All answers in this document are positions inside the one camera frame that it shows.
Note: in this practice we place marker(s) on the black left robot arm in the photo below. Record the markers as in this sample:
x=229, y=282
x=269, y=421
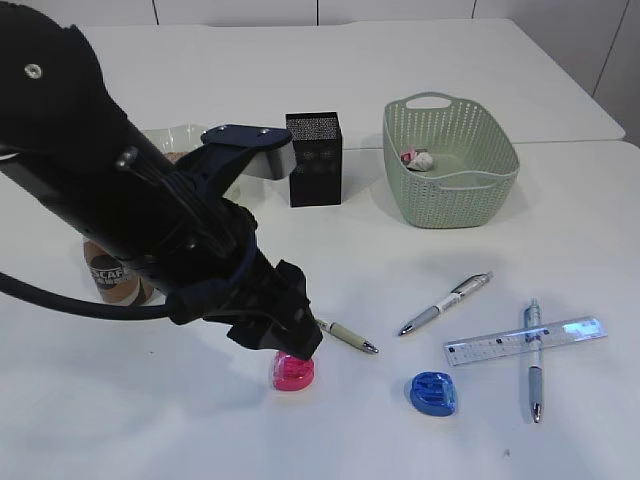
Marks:
x=67, y=143

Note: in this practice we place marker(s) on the blue pencil sharpener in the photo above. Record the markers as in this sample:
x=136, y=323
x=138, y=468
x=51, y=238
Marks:
x=432, y=393

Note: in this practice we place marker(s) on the sugared bread roll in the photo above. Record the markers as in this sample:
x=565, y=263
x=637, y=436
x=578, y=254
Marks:
x=175, y=157

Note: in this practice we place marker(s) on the pink pencil sharpener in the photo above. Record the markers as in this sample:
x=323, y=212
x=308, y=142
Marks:
x=290, y=373

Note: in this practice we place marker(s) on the black square pen holder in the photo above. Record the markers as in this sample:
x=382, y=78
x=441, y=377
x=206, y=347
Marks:
x=318, y=145

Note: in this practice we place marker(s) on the brown Nescafe coffee bottle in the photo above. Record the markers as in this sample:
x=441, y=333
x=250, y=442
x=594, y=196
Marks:
x=116, y=284

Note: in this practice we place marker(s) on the green wavy glass plate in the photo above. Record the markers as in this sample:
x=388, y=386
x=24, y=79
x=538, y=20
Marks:
x=187, y=137

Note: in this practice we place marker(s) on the grey paper ball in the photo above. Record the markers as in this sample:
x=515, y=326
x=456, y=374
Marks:
x=426, y=165

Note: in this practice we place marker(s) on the cream white ballpoint pen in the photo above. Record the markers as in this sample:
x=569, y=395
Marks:
x=347, y=336

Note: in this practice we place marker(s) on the pink paper ball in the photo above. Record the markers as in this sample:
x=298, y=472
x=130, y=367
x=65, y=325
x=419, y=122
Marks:
x=412, y=157

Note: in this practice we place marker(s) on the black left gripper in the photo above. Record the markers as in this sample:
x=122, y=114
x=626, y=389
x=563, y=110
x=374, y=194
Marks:
x=201, y=251

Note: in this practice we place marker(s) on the clear plastic ruler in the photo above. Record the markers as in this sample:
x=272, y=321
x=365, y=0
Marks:
x=523, y=341

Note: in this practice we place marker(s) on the grey white ballpoint pen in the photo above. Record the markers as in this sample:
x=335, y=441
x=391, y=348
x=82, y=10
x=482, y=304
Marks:
x=455, y=296

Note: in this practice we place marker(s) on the green plastic woven basket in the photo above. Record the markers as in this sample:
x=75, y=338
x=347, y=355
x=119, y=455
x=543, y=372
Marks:
x=476, y=164

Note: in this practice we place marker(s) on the blue white ballpoint pen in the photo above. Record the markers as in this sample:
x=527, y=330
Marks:
x=532, y=319

